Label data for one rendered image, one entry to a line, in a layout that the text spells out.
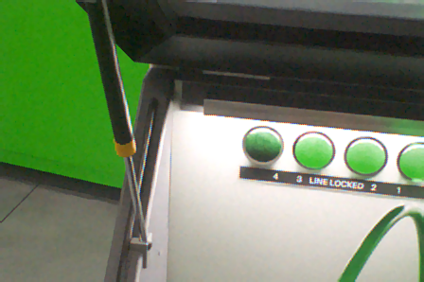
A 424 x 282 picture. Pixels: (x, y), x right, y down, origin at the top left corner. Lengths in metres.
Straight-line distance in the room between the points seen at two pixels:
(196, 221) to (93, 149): 2.66
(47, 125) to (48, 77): 0.20
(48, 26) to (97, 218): 0.76
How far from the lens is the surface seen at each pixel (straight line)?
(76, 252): 3.63
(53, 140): 3.94
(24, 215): 3.88
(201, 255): 1.25
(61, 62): 3.80
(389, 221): 0.93
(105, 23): 0.83
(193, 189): 1.20
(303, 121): 1.12
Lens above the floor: 1.86
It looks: 25 degrees down
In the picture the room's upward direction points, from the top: 3 degrees clockwise
